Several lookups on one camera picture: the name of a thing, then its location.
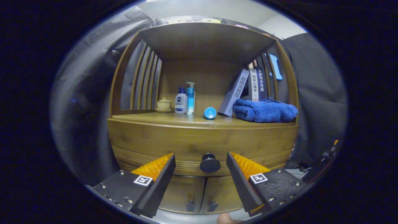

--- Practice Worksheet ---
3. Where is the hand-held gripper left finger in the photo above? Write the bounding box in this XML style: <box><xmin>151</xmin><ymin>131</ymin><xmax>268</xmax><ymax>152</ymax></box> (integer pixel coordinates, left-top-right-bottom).
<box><xmin>86</xmin><ymin>152</ymin><xmax>176</xmax><ymax>218</ymax></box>

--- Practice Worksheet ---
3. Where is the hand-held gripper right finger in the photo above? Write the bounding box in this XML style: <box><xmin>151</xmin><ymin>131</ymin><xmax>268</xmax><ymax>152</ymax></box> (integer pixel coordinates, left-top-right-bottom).
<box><xmin>226</xmin><ymin>152</ymin><xmax>308</xmax><ymax>217</ymax></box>

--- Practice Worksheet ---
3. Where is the blue and white cream tube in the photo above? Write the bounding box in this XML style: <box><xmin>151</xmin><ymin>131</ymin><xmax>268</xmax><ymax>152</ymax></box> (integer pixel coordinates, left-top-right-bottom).
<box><xmin>203</xmin><ymin>107</ymin><xmax>217</xmax><ymax>120</ymax></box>

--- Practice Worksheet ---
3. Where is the wooden cabinet door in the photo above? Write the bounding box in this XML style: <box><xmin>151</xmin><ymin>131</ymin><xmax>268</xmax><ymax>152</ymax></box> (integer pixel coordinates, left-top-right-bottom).
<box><xmin>159</xmin><ymin>174</ymin><xmax>206</xmax><ymax>214</ymax></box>
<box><xmin>199</xmin><ymin>176</ymin><xmax>244</xmax><ymax>215</ymax></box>

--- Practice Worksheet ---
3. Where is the wooden countertop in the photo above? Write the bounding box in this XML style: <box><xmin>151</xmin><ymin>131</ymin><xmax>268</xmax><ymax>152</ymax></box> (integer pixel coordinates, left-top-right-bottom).
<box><xmin>111</xmin><ymin>111</ymin><xmax>296</xmax><ymax>129</ymax></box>

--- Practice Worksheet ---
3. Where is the wooden cabinet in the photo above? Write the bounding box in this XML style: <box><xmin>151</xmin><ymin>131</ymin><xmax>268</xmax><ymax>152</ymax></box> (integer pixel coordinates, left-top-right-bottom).
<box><xmin>107</xmin><ymin>22</ymin><xmax>299</xmax><ymax>215</ymax></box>

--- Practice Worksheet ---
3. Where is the black equipment with orange clip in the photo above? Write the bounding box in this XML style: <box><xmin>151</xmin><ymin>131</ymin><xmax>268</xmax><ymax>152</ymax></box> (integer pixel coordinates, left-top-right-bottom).
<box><xmin>300</xmin><ymin>139</ymin><xmax>339</xmax><ymax>184</ymax></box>

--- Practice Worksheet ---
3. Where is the folded blue towel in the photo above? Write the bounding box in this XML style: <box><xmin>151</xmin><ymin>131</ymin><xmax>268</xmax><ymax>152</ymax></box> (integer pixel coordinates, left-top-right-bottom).
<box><xmin>233</xmin><ymin>97</ymin><xmax>298</xmax><ymax>123</ymax></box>

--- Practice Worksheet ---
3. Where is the beige lidded teacup with saucer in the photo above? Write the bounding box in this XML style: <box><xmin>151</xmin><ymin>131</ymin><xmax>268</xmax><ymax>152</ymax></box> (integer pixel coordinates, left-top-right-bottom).
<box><xmin>155</xmin><ymin>97</ymin><xmax>174</xmax><ymax>113</ymax></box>

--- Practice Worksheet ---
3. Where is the white lotion bottle blue cap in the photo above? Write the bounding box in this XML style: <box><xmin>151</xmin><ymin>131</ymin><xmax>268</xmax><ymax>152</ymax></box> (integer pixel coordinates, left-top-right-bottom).
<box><xmin>174</xmin><ymin>87</ymin><xmax>188</xmax><ymax>114</ymax></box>

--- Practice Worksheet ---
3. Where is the blue pump bottle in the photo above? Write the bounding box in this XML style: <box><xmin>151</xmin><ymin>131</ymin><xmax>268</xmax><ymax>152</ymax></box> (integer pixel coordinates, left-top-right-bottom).
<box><xmin>186</xmin><ymin>82</ymin><xmax>196</xmax><ymax>114</ymax></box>

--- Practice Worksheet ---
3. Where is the grey book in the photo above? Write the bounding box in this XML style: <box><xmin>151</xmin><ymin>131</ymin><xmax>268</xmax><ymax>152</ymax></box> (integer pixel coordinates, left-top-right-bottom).
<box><xmin>218</xmin><ymin>68</ymin><xmax>250</xmax><ymax>117</ymax></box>

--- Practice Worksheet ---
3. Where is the dark blue book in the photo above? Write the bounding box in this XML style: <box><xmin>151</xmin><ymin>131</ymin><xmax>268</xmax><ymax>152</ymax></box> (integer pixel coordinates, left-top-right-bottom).
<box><xmin>257</xmin><ymin>66</ymin><xmax>268</xmax><ymax>101</ymax></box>

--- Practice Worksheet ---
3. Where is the black backdrop cloth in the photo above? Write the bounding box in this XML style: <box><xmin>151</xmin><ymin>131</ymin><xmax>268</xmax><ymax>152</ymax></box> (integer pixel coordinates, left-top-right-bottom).
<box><xmin>50</xmin><ymin>6</ymin><xmax>348</xmax><ymax>185</ymax></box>

